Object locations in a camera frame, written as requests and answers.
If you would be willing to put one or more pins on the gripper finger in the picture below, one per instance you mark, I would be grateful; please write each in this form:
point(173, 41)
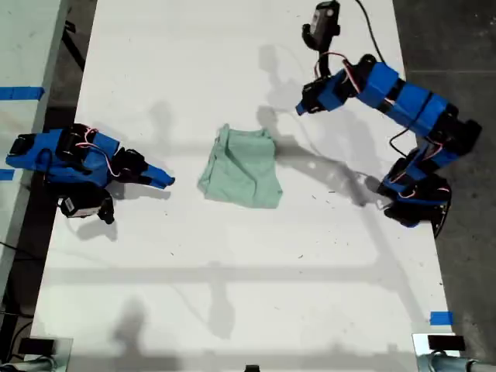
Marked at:
point(159, 171)
point(303, 107)
point(157, 183)
point(306, 114)

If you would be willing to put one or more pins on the pale green T-shirt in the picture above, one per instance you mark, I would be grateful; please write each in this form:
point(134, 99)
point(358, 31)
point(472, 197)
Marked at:
point(240, 174)

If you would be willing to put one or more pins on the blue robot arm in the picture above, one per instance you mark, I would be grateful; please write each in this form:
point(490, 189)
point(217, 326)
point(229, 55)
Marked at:
point(410, 102)
point(35, 160)

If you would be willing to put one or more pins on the black metal stand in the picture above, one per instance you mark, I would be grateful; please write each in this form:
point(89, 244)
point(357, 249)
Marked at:
point(74, 45)

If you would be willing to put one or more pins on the long blue tape strip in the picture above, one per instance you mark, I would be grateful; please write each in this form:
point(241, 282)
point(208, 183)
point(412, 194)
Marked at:
point(21, 93)

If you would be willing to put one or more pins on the pale side table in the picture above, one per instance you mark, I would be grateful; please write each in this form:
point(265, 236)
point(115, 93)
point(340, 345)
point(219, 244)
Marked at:
point(23, 46)

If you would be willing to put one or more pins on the shiny metal clamp plate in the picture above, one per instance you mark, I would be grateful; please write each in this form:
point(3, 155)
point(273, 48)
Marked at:
point(64, 348)
point(420, 345)

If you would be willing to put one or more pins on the small black box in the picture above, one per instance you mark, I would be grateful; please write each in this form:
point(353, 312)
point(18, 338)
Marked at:
point(36, 346)
point(252, 369)
point(445, 343)

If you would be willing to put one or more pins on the grey metal pipe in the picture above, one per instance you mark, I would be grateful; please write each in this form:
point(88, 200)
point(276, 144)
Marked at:
point(449, 364)
point(38, 365)

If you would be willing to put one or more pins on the small blue tape patch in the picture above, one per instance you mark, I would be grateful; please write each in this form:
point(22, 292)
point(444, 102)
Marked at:
point(441, 318)

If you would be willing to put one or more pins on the short black camera stalk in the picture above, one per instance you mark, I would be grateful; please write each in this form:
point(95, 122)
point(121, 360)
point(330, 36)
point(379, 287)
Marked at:
point(318, 64)

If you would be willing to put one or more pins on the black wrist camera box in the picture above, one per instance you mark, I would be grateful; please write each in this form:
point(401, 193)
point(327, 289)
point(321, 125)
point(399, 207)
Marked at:
point(81, 207)
point(323, 23)

